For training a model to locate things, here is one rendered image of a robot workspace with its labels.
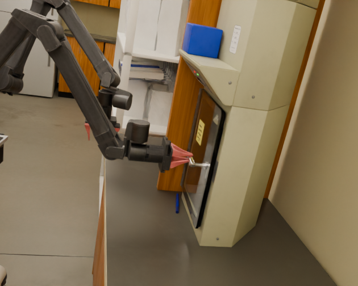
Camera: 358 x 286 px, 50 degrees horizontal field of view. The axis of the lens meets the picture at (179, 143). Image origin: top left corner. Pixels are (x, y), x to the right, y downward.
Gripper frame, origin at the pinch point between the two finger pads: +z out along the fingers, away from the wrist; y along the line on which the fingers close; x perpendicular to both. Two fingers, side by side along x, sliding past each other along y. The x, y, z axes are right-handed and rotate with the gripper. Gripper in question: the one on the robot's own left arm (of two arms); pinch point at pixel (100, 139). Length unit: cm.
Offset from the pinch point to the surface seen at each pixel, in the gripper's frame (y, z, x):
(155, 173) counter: 25.4, 15.8, 5.7
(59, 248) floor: -15, 110, 78
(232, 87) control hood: 32, -36, -46
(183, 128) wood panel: 30.3, -11.2, -9.4
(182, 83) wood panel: 26.4, -28.6, -9.4
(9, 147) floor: -79, 109, 243
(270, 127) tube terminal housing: 49, -25, -42
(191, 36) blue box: 23, -47, -26
